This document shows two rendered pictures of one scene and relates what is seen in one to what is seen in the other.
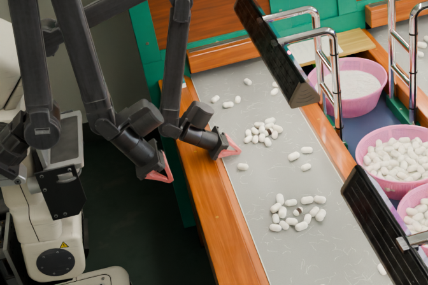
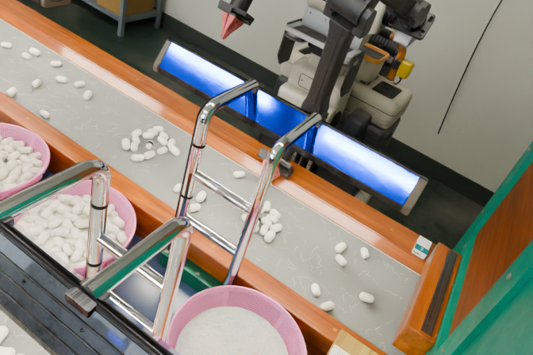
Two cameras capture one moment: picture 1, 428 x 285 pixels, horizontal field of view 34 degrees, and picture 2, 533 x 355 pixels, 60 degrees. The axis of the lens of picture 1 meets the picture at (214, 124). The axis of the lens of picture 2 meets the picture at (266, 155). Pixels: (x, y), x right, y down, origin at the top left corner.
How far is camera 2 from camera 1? 2.40 m
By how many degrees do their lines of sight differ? 89
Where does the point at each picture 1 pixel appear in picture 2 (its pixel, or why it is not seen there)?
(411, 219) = (32, 159)
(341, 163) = (139, 190)
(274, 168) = not seen: hidden behind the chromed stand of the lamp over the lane
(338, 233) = (100, 137)
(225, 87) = (381, 283)
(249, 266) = (151, 96)
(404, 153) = (74, 244)
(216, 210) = (216, 126)
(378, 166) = not seen: hidden behind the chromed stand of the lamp
